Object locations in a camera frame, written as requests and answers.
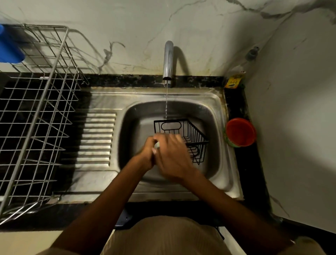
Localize steel wire dish rack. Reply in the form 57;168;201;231
0;24;90;226

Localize stainless steel sink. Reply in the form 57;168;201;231
56;86;244;203

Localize person's left forearm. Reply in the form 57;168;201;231
51;157;143;255

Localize person's right forearm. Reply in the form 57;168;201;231
182;169;294;255

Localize person's right hand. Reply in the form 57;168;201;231
152;133;199;185

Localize black wire basket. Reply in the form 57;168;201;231
153;118;209;165

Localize person's left hand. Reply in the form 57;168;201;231
132;136;158;173

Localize clear bottle with yellow label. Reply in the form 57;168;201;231
224;65;247;90

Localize blue plastic container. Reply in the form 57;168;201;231
0;24;26;64

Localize grey wall valve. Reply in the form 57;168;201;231
245;46;260;61

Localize chrome faucet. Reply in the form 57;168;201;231
155;40;174;89

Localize green container with red lid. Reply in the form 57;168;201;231
224;117;257;148

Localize person's beige shirt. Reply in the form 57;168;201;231
36;215;327;255

